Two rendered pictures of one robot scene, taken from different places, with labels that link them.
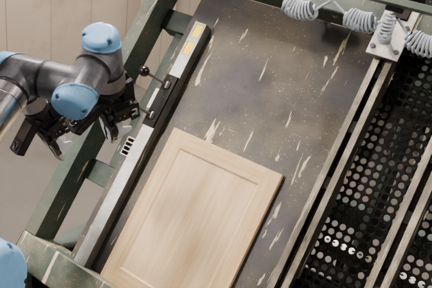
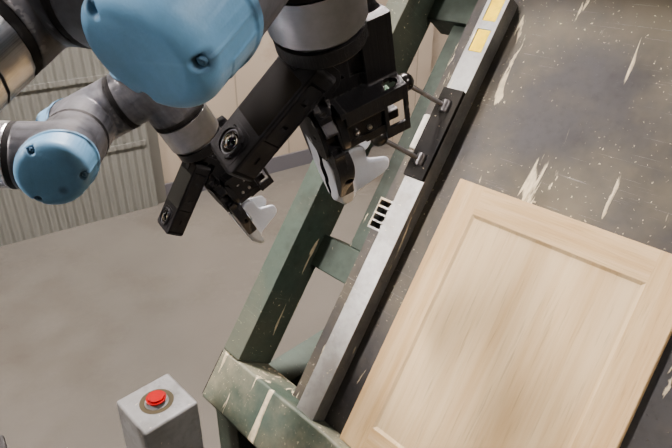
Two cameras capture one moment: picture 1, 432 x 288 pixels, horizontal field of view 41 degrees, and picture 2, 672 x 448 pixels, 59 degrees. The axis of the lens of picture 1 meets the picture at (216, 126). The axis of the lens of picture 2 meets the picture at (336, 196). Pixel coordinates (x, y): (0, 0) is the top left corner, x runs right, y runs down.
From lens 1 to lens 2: 0.83 m
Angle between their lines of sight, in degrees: 13
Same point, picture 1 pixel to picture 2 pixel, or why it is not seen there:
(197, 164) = (509, 243)
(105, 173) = (346, 259)
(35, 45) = not seen: hidden behind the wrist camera
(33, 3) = (264, 52)
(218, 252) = (564, 418)
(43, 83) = not seen: outside the picture
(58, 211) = (275, 321)
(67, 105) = (135, 40)
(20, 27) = (251, 81)
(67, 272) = (287, 428)
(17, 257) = not seen: outside the picture
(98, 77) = not seen: outside the picture
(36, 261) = (241, 404)
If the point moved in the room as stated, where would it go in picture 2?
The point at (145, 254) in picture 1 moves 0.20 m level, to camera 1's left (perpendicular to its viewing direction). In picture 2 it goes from (418, 408) to (314, 388)
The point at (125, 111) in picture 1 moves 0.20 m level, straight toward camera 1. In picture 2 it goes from (369, 110) to (360, 236)
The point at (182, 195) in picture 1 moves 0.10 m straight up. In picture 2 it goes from (482, 300) to (488, 254)
